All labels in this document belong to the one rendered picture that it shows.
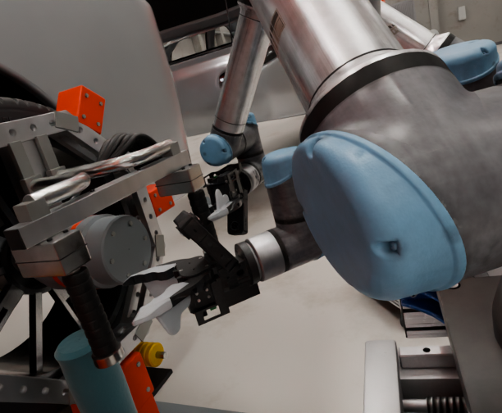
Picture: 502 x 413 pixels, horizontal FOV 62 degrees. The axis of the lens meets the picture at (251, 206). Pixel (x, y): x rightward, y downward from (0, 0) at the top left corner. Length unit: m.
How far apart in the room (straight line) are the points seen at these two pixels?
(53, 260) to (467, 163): 0.50
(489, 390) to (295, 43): 0.30
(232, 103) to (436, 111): 0.71
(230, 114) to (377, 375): 0.65
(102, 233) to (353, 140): 0.58
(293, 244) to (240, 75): 0.41
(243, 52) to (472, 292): 0.63
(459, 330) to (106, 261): 0.55
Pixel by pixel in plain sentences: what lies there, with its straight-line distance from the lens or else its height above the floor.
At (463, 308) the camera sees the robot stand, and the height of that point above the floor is 0.82.
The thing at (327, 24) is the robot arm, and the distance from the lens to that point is 0.34.
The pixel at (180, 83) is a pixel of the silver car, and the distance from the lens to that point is 3.34.
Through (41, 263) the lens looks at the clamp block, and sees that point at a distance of 0.63.
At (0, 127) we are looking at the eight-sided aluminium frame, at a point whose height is 1.11.
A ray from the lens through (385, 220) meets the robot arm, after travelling 0.23.
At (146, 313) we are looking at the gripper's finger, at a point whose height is 0.83.
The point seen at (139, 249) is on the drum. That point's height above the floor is 0.84.
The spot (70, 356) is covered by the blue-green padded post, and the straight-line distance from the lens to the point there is 0.78.
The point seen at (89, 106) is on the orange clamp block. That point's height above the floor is 1.12.
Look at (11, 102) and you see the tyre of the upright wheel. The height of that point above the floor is 1.16.
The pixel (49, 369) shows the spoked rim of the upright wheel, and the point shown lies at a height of 0.63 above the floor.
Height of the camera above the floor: 1.08
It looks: 16 degrees down
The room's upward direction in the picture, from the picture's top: 15 degrees counter-clockwise
